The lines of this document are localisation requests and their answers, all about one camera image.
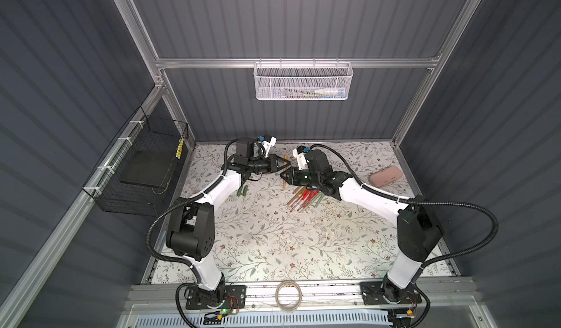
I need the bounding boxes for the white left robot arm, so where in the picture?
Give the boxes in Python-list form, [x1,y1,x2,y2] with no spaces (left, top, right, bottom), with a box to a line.
[165,135,290,292]

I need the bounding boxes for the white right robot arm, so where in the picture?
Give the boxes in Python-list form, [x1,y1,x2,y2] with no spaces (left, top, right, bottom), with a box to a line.
[280,145,443,297]

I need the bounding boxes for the light green pen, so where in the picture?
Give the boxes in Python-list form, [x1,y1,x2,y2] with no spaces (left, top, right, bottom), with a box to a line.
[311,194,325,208]

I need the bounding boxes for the pens in white basket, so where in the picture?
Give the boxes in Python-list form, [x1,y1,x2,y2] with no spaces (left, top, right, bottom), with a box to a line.
[280,88,348,100]

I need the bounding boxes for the pink glasses case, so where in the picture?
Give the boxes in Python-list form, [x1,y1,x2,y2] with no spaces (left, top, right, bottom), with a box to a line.
[368,166,403,189]

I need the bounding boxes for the yellow marker in basket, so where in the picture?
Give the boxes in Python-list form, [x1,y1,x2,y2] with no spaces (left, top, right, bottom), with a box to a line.
[175,138,184,159]

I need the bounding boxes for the black foam pad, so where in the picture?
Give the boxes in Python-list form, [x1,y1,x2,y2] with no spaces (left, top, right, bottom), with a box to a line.
[120,151,176,188]

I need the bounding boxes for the white vent grille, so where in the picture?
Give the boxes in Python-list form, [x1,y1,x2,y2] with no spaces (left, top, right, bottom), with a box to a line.
[133,309,393,328]

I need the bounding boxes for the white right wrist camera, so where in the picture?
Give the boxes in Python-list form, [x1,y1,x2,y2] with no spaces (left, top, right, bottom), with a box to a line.
[292,145,310,170]

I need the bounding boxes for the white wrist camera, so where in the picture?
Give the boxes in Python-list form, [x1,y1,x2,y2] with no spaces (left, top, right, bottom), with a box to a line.
[258,134,277,158]
[292,145,310,170]

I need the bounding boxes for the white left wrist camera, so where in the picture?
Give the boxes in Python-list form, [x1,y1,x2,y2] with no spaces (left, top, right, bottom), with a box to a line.
[258,134,277,158]

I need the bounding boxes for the white wire mesh basket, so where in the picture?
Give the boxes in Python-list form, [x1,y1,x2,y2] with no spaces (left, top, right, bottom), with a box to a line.
[253,61,354,101]

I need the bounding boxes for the black wire basket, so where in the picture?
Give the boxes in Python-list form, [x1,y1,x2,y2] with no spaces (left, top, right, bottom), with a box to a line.
[83,112,189,217]

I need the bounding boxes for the coiled clear cable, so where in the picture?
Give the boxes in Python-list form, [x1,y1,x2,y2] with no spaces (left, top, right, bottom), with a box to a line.
[275,280,303,313]

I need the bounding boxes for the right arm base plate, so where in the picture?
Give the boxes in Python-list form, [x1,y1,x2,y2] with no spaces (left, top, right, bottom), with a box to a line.
[359,280,423,305]

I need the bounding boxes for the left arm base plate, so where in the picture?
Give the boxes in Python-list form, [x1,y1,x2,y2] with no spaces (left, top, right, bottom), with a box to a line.
[184,285,247,310]

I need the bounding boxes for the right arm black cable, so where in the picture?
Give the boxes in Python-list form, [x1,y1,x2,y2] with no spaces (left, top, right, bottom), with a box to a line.
[309,143,500,328]

